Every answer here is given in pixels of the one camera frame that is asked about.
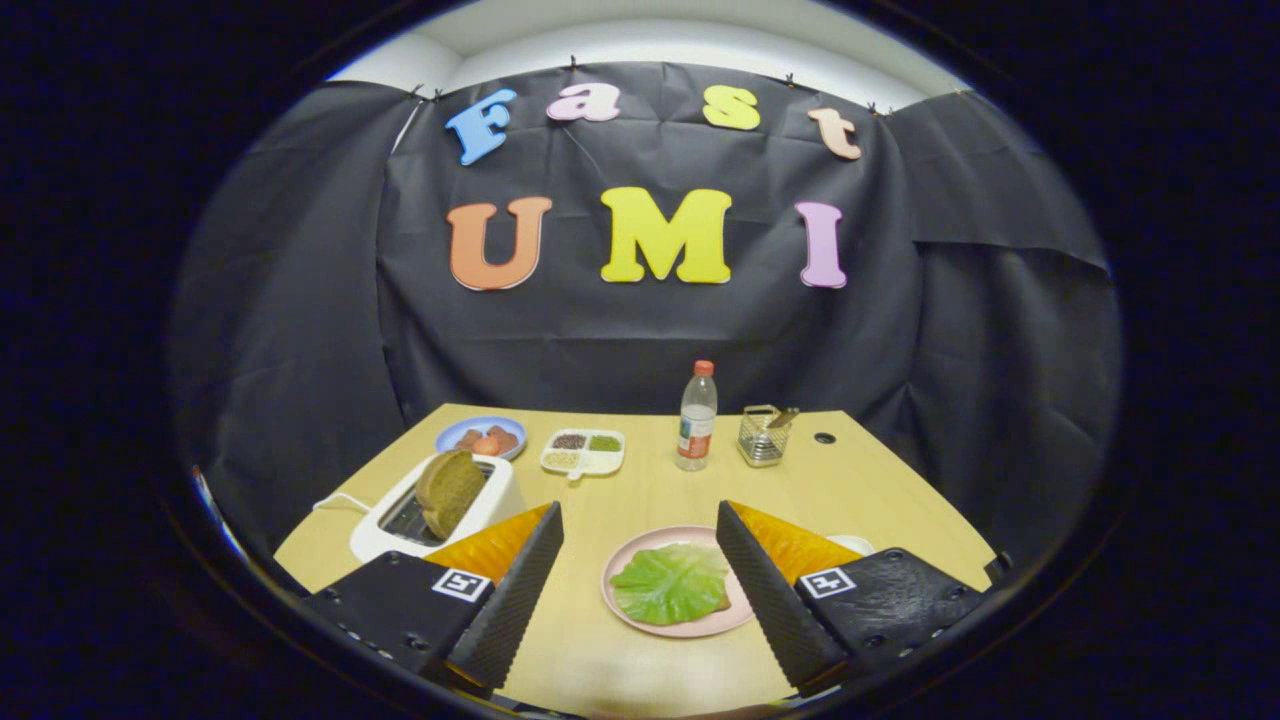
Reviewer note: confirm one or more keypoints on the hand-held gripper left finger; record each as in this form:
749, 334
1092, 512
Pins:
515, 610

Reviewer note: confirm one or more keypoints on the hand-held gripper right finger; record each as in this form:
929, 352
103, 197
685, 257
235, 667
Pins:
765, 610

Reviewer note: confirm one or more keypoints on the green lettuce leaf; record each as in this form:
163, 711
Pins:
670, 585

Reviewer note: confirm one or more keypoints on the thick brown toast slice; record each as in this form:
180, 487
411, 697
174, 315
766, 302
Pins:
450, 490

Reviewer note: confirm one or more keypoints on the white toaster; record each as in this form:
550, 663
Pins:
500, 500

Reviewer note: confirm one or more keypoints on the white square plate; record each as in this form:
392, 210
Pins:
855, 543

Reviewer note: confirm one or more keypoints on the pink round plate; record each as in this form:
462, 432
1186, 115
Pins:
640, 537

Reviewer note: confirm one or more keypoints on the white divided condiment tray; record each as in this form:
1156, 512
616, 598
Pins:
585, 462

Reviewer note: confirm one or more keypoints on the metal mesh utensil holder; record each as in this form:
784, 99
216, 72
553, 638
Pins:
762, 445

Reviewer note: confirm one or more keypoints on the orange tomato piece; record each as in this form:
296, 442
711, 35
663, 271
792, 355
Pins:
487, 446

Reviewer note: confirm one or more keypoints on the brown sausage slice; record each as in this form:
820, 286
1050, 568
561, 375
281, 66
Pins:
466, 439
505, 437

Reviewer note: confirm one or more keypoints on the blue round plate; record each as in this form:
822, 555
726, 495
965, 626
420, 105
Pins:
480, 422

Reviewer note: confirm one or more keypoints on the wooden utensils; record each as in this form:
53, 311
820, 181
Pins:
783, 417

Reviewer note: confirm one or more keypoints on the clear water bottle red cap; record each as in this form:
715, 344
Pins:
697, 420

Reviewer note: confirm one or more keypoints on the black table edge clamp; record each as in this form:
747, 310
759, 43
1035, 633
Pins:
997, 568

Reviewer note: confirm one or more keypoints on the black backdrop cloth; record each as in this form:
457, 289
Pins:
600, 350

